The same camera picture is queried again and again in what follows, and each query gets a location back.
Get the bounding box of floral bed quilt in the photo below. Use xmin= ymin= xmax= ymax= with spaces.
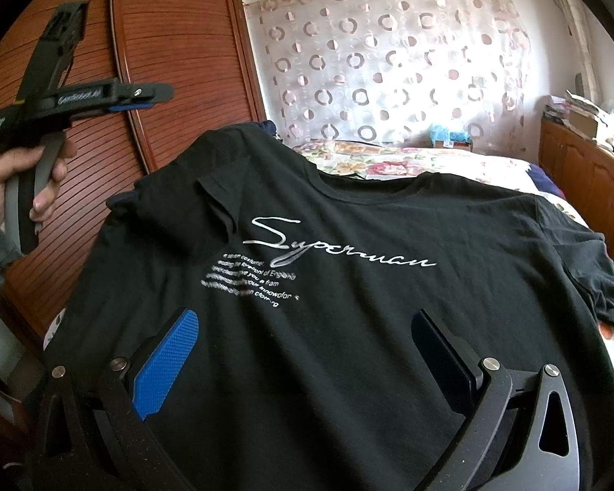
xmin=293 ymin=140 xmax=586 ymax=225

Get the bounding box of wooden side cabinet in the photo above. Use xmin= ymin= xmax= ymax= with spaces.
xmin=539 ymin=119 xmax=614 ymax=261

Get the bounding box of brown wooden wardrobe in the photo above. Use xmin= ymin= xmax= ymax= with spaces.
xmin=0 ymin=0 xmax=265 ymax=339

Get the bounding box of blue tissue box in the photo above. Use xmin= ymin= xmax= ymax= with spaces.
xmin=429 ymin=125 xmax=472 ymax=151

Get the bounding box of pink circle-pattern curtain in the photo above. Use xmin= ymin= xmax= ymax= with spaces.
xmin=246 ymin=0 xmax=530 ymax=154

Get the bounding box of stack of books and papers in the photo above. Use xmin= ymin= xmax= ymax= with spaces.
xmin=546 ymin=90 xmax=614 ymax=141

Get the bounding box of black Superman t-shirt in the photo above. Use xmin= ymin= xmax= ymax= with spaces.
xmin=45 ymin=124 xmax=614 ymax=490

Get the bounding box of person's left hand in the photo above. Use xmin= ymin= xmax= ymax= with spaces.
xmin=0 ymin=140 xmax=77 ymax=229

